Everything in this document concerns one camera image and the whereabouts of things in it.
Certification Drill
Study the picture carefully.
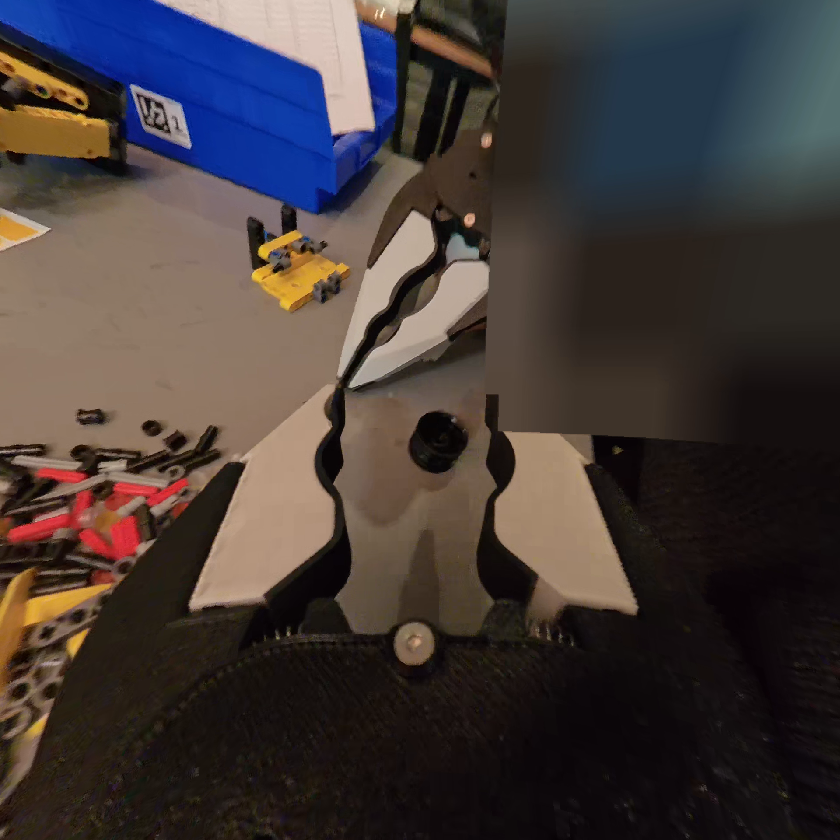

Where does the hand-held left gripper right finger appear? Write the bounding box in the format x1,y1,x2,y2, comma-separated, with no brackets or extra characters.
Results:
478,394,640,627

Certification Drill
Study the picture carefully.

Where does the wooden side table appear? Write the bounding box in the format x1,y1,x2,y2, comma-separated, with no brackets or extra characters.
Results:
357,0,506,161

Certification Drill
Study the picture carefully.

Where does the small yellow toy assembly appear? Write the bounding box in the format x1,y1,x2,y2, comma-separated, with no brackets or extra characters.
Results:
246,205,350,311

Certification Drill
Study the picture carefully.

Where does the pile of toy building parts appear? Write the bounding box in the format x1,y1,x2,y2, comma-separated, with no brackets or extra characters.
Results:
0,423,224,808

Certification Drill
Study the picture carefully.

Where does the black toy wheel rim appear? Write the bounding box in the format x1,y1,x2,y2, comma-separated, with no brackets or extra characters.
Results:
407,411,470,473

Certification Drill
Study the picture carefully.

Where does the blue plastic bin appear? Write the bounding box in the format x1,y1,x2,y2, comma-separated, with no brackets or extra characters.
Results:
0,0,400,215

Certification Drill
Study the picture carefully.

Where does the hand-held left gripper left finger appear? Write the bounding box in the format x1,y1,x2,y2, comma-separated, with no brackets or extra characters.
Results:
188,385,352,634

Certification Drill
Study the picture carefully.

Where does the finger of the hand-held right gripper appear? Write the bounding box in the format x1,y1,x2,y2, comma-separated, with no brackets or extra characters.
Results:
346,258,491,391
336,209,441,389

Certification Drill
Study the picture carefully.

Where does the orange instruction sheet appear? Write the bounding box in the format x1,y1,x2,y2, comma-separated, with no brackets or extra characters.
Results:
0,209,51,253

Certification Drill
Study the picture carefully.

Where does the yellow toy vehicle model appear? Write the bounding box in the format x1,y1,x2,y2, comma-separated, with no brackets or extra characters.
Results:
0,36,129,173

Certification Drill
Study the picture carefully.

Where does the white paper sheet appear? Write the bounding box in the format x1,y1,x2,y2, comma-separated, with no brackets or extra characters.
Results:
154,0,376,135

